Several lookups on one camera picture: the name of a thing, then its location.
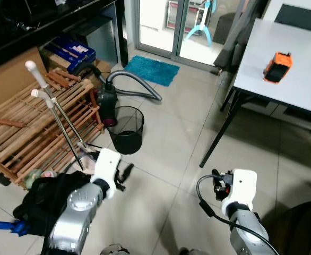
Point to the green and pink soft toy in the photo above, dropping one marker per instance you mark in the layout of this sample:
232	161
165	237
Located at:
39	178

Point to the grey curtain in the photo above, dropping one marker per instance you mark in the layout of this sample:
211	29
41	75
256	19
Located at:
240	32

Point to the black fabric bag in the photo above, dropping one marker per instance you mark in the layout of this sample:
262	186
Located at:
44	202

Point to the sliding glass door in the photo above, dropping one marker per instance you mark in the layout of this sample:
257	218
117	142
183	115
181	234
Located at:
183	32

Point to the grey right robot foot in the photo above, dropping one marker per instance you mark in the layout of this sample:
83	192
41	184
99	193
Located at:
187	251

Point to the blue cardboard box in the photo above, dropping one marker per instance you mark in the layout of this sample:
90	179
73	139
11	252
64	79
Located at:
70	52

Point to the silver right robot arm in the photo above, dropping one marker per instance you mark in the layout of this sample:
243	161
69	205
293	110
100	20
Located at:
247	234

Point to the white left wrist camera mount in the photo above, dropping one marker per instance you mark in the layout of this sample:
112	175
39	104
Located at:
106	164

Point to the light blue stand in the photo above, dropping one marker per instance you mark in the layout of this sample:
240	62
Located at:
204	24

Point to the blue plastic tool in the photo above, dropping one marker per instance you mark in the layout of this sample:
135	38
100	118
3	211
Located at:
12	227

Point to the teal shaggy floor mat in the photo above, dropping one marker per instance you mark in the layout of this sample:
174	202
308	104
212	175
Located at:
152	70

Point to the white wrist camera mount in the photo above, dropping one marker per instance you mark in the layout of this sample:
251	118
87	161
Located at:
243	186
106	164

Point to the wooden slatted rack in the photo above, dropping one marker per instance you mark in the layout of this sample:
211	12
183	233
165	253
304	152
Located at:
33	135

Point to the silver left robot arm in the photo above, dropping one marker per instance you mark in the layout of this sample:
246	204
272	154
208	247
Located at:
78	212

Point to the black desk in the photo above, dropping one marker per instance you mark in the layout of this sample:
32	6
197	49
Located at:
49	24

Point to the black mesh wastebasket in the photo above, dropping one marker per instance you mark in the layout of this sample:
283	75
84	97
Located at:
127	133

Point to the grey table with black legs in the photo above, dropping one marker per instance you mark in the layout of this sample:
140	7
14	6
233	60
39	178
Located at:
299	85

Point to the grey left robot foot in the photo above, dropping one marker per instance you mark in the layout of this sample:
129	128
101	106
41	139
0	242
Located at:
114	249

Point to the grey robot foot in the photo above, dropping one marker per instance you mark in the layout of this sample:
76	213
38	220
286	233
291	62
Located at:
187	251
114	249

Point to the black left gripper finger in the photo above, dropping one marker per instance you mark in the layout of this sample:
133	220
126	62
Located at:
129	170

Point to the orange and black device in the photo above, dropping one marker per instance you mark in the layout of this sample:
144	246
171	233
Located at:
278	67

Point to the white cabinet with dark panel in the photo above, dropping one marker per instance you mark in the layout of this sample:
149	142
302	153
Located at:
299	16

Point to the brown cardboard box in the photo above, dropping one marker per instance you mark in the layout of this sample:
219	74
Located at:
9	79

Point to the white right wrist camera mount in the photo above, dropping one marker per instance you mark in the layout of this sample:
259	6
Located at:
243	186

